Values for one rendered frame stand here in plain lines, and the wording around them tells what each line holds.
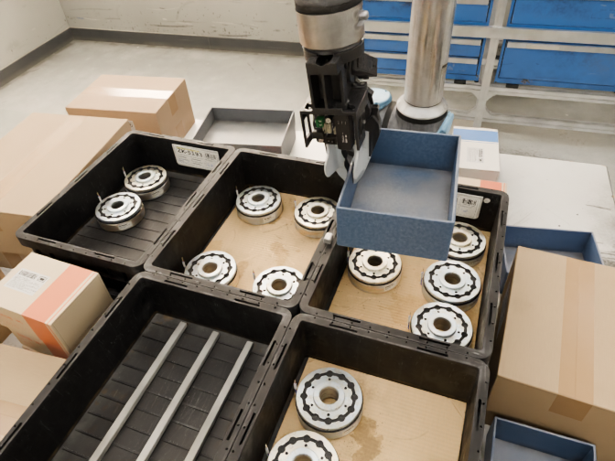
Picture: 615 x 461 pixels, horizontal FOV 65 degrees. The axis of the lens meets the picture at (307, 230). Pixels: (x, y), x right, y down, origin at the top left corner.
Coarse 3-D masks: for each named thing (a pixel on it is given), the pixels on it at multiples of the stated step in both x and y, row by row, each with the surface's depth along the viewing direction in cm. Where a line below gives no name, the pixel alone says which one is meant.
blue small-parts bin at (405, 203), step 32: (384, 128) 76; (384, 160) 80; (416, 160) 78; (448, 160) 77; (352, 192) 73; (384, 192) 75; (416, 192) 75; (448, 192) 74; (352, 224) 64; (384, 224) 63; (416, 224) 62; (448, 224) 60; (416, 256) 65
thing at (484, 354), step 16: (480, 192) 97; (496, 192) 96; (336, 224) 92; (336, 240) 89; (496, 240) 87; (496, 256) 86; (320, 272) 84; (496, 272) 81; (496, 288) 79; (304, 304) 79; (496, 304) 77; (336, 320) 76; (352, 320) 76; (400, 336) 73; (416, 336) 73; (464, 352) 71; (480, 352) 70
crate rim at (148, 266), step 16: (288, 160) 109; (304, 160) 108; (208, 192) 102; (192, 208) 98; (176, 224) 95; (320, 240) 89; (320, 256) 86; (160, 272) 86; (176, 272) 86; (224, 288) 82; (240, 288) 82; (304, 288) 81; (272, 304) 79; (288, 304) 79
